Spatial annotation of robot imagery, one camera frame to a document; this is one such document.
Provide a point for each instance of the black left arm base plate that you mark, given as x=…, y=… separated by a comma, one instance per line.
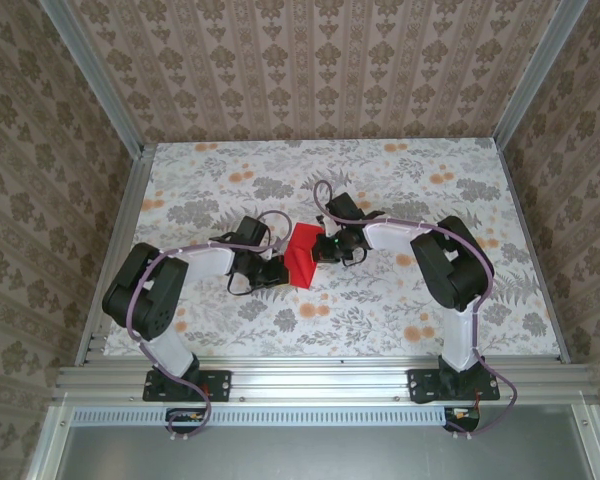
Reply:
x=220, y=385

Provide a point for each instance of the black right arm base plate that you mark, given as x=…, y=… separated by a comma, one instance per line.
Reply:
x=422, y=385

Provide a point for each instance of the floral patterned table cover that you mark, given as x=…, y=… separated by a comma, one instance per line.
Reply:
x=330, y=325

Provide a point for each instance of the grey sheet metal panel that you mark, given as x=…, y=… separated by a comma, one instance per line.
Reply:
x=330, y=452

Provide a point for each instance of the red cloth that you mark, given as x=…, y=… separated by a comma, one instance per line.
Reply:
x=302, y=255

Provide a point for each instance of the aluminium side rail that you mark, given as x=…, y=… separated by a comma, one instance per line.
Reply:
x=535, y=250
x=115, y=250

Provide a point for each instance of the small black circuit board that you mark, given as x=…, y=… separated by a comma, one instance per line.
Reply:
x=462, y=417
x=185, y=419

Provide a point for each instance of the long aluminium base rail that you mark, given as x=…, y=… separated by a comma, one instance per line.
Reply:
x=320, y=382

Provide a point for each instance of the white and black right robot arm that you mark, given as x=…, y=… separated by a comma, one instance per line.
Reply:
x=390, y=237

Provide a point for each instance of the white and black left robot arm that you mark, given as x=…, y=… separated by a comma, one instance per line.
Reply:
x=207, y=262

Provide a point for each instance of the aluminium corner post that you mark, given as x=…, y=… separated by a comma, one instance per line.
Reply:
x=95, y=80
x=530, y=75

